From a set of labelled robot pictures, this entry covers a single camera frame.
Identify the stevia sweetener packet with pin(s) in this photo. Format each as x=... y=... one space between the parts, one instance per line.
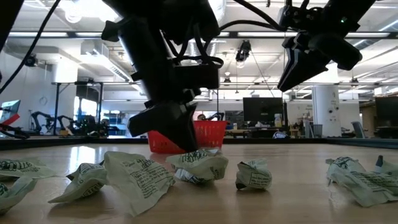
x=343 y=163
x=387 y=168
x=140 y=183
x=21 y=168
x=12 y=194
x=363 y=186
x=186 y=176
x=253 y=177
x=202 y=165
x=85 y=182

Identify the white round column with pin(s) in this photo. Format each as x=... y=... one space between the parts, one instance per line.
x=326 y=109

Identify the tilted colourful screen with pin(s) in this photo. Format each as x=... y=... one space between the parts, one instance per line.
x=9 y=110

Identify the large black monitor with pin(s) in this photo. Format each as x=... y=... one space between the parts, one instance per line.
x=262 y=110

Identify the person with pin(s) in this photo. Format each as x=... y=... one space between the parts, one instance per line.
x=201 y=117

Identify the black ceiling-mounted camera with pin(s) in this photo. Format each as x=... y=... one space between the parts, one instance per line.
x=243 y=51

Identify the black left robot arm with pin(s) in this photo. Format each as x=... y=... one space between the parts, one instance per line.
x=146 y=62

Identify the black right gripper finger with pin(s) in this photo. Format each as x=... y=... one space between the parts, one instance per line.
x=301 y=65

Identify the white plastic bottle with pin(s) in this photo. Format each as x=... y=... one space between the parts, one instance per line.
x=278 y=121

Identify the black background robot arm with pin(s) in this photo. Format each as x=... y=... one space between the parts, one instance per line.
x=36 y=115

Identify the blue and white bag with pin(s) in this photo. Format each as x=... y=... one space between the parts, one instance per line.
x=280 y=135

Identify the long ceiling light bar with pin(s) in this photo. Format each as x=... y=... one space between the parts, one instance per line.
x=258 y=34

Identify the black metal table frame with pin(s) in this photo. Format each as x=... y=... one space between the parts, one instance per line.
x=31 y=143

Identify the red plastic slotted basket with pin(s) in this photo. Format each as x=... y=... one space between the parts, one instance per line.
x=211 y=133

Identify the black metal station frame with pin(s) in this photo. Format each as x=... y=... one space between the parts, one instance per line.
x=57 y=109

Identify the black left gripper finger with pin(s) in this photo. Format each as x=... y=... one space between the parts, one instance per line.
x=188 y=130
x=155 y=119

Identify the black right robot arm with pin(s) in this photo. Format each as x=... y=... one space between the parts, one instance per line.
x=348 y=12

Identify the grey waste bin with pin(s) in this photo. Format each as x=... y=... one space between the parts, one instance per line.
x=317 y=131

